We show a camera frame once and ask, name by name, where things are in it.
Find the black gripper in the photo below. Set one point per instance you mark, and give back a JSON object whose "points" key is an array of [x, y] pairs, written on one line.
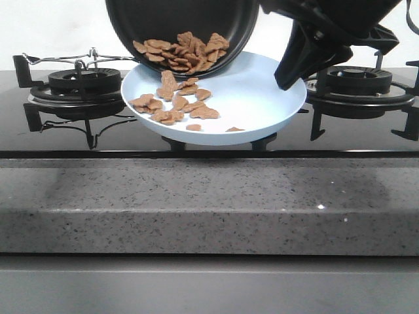
{"points": [[332, 25]]}

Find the black frying pan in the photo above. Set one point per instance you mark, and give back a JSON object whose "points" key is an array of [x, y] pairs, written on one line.
{"points": [[164, 20]]}

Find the light blue plate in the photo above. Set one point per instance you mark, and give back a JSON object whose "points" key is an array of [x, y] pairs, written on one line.
{"points": [[251, 106]]}

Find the brown meat pieces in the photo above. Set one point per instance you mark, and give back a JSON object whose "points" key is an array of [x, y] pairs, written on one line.
{"points": [[179, 93]]}

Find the right black gas burner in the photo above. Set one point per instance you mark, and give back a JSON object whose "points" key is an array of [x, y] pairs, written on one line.
{"points": [[358, 81]]}

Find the black gas burner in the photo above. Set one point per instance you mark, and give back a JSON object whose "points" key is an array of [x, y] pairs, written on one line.
{"points": [[358, 81], [93, 82]]}

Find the right black pan support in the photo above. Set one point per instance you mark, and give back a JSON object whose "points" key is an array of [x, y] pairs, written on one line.
{"points": [[401, 97]]}

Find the black pan support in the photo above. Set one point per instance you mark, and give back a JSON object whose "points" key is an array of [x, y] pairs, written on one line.
{"points": [[401, 97], [70, 109]]}

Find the left black gas burner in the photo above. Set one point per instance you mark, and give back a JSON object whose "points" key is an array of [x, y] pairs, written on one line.
{"points": [[93, 82]]}

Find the left black pan support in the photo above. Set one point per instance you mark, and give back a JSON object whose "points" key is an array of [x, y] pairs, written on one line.
{"points": [[70, 109]]}

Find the black glass gas cooktop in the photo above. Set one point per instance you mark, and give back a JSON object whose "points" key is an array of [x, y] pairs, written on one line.
{"points": [[28, 131]]}

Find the grey cabinet drawer front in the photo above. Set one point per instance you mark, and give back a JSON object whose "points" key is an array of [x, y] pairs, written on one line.
{"points": [[184, 284]]}

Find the small wire pan trivet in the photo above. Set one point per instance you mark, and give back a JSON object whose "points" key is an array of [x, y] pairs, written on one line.
{"points": [[91, 60]]}

